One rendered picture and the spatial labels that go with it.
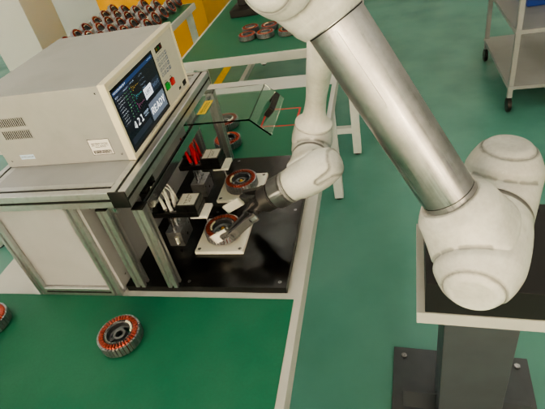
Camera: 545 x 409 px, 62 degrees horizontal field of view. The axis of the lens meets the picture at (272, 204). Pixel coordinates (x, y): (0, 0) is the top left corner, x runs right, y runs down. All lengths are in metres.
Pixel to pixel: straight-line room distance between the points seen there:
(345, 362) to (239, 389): 0.94
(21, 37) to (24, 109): 4.02
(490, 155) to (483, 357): 0.63
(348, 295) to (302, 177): 1.11
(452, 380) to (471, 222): 0.77
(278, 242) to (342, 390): 0.78
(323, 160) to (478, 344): 0.64
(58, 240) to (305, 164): 0.69
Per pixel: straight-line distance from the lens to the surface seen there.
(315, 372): 1.97
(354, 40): 0.75
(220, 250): 1.35
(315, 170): 1.14
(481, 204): 0.86
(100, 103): 1.17
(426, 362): 1.96
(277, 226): 1.39
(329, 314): 2.12
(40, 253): 1.43
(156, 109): 1.34
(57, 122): 1.26
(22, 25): 5.23
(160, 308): 1.31
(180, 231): 1.40
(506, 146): 1.04
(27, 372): 1.38
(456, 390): 1.58
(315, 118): 1.24
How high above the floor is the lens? 1.67
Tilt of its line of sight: 37 degrees down
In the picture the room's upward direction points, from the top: 13 degrees counter-clockwise
